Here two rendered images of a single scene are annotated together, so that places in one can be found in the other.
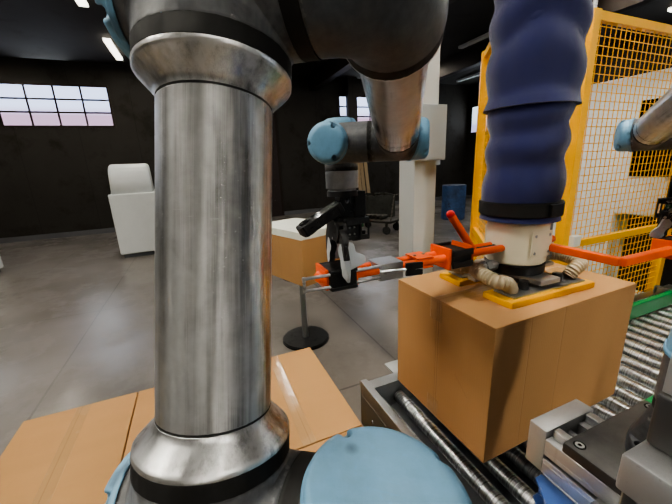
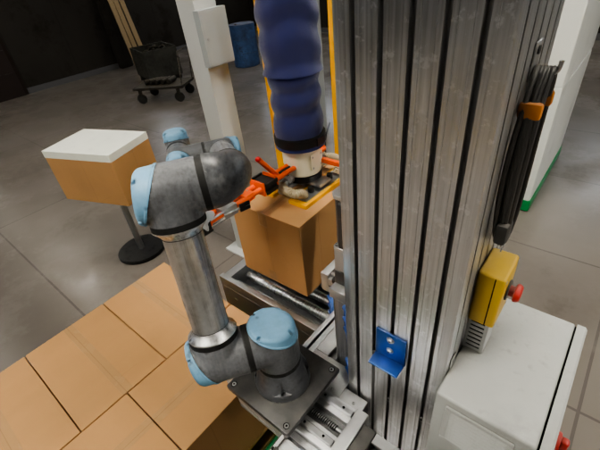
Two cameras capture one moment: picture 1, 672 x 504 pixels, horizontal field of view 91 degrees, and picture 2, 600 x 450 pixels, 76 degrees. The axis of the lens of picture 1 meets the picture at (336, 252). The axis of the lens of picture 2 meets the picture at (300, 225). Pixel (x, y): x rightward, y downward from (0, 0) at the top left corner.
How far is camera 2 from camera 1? 68 cm
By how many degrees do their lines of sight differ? 30
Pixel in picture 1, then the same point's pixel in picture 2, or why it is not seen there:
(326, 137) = not seen: hidden behind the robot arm
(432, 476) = (280, 314)
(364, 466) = (262, 320)
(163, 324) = (195, 308)
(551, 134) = (308, 95)
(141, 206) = not seen: outside the picture
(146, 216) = not seen: outside the picture
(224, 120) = (197, 245)
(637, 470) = (332, 291)
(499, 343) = (302, 234)
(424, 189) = (223, 91)
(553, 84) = (303, 64)
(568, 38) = (306, 35)
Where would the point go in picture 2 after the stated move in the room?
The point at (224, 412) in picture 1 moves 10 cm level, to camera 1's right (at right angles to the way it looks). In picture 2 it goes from (220, 323) to (261, 304)
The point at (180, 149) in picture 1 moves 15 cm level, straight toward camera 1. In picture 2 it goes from (187, 260) to (237, 287)
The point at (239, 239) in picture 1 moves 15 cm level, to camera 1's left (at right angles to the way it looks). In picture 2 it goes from (211, 276) to (140, 305)
